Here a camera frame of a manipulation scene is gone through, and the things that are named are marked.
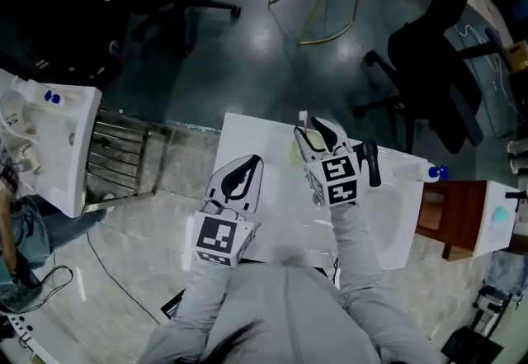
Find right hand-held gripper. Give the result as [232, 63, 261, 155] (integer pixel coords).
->
[293, 116, 361, 209]

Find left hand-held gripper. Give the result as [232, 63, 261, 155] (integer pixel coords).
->
[186, 154, 266, 269]

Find translucent yellow cup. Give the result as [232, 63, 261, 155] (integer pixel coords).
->
[290, 130, 332, 168]

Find person's left forearm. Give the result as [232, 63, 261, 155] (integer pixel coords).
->
[175, 253, 251, 359]

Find person's right forearm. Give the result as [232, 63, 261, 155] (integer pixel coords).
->
[328, 200, 436, 364]

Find white sink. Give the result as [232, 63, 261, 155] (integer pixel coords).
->
[211, 111, 427, 271]

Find black sink faucet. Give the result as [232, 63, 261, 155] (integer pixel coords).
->
[351, 139, 384, 189]

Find white bottle with blue pump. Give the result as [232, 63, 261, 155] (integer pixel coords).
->
[411, 163, 451, 184]

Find metal rack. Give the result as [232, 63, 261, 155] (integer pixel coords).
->
[83, 107, 173, 211]

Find black flat device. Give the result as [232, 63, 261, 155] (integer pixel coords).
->
[159, 286, 187, 321]

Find person's grey torso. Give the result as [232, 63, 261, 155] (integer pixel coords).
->
[135, 246, 413, 364]

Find brown wooden cabinet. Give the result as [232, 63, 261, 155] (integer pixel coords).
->
[413, 179, 491, 263]

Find white sink table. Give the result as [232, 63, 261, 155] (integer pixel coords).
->
[0, 66, 104, 220]

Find small white basin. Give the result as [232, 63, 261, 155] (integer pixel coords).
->
[471, 180, 524, 259]

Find teal round object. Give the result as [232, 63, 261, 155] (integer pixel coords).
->
[492, 206, 513, 232]

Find small black faucet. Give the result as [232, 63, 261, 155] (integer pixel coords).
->
[504, 190, 528, 211]

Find cardboard box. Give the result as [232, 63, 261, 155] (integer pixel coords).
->
[504, 39, 528, 75]

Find black equipment stand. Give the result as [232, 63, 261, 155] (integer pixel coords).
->
[440, 282, 528, 364]

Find black floor cable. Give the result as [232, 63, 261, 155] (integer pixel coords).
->
[39, 229, 163, 327]

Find white floor cable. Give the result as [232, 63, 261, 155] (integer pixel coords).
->
[452, 21, 521, 116]

